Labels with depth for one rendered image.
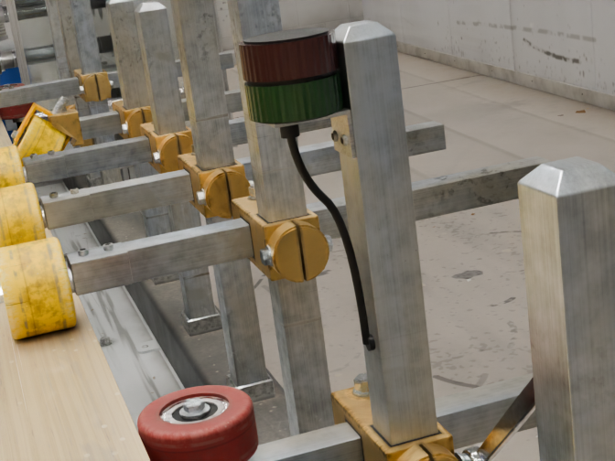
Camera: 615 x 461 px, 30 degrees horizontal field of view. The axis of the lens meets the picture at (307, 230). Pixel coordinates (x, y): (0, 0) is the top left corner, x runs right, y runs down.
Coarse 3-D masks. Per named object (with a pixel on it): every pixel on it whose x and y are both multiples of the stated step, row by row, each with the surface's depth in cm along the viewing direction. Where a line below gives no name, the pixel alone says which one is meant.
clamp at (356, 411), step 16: (336, 400) 86; (352, 400) 85; (368, 400) 85; (336, 416) 87; (352, 416) 83; (368, 416) 82; (368, 432) 80; (368, 448) 80; (384, 448) 77; (400, 448) 77; (416, 448) 77; (432, 448) 76; (448, 448) 78
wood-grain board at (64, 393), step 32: (0, 128) 210; (0, 320) 104; (0, 352) 96; (32, 352) 95; (64, 352) 94; (96, 352) 93; (0, 384) 89; (32, 384) 88; (64, 384) 87; (96, 384) 87; (0, 416) 83; (32, 416) 82; (64, 416) 82; (96, 416) 81; (128, 416) 80; (0, 448) 78; (32, 448) 77; (64, 448) 77; (96, 448) 76; (128, 448) 75
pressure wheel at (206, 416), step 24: (144, 408) 80; (168, 408) 80; (192, 408) 78; (216, 408) 79; (240, 408) 78; (144, 432) 77; (168, 432) 75; (192, 432) 75; (216, 432) 75; (240, 432) 76; (168, 456) 76; (192, 456) 75; (216, 456) 76; (240, 456) 77
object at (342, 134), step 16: (272, 32) 73; (288, 32) 72; (304, 32) 70; (320, 32) 69; (288, 80) 68; (304, 80) 69; (336, 112) 71; (288, 128) 71; (336, 128) 74; (288, 144) 72; (336, 144) 74; (352, 144) 72; (304, 176) 73; (320, 192) 73; (336, 208) 74; (336, 224) 74; (352, 256) 75; (352, 272) 75; (368, 336) 76
